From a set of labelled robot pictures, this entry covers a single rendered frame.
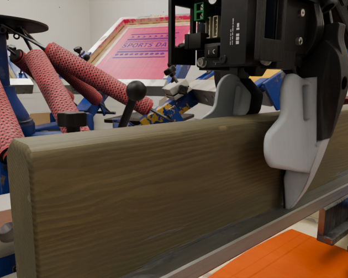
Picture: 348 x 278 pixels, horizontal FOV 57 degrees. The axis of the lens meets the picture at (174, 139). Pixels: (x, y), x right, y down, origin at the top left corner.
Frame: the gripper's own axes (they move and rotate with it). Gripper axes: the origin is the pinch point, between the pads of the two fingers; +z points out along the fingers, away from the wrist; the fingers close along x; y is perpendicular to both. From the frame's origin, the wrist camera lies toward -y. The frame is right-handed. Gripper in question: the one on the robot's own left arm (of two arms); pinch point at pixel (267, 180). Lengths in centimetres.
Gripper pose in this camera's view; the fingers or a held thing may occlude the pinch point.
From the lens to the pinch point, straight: 26.2
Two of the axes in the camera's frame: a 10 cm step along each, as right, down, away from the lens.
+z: -0.1, 9.8, 1.8
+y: -7.5, 1.2, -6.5
